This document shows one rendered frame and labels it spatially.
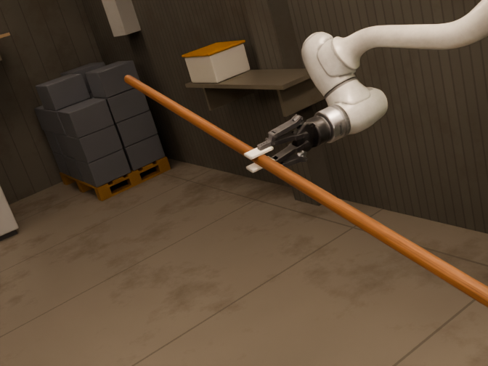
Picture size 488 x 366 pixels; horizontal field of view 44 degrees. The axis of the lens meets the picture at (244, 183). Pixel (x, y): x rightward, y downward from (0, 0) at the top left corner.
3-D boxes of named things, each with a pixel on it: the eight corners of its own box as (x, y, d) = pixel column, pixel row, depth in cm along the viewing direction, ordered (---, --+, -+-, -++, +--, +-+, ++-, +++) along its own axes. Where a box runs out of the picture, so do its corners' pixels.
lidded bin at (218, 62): (253, 70, 469) (245, 39, 461) (217, 84, 453) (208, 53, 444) (224, 70, 503) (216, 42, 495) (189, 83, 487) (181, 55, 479)
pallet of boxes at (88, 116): (171, 168, 677) (134, 59, 634) (102, 201, 636) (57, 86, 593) (125, 157, 781) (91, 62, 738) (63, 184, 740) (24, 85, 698)
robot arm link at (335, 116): (351, 141, 159) (333, 149, 156) (328, 130, 166) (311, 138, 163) (349, 110, 154) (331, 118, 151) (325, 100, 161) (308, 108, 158)
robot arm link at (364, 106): (339, 144, 164) (315, 104, 166) (380, 124, 170) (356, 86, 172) (358, 128, 154) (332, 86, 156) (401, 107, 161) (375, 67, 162)
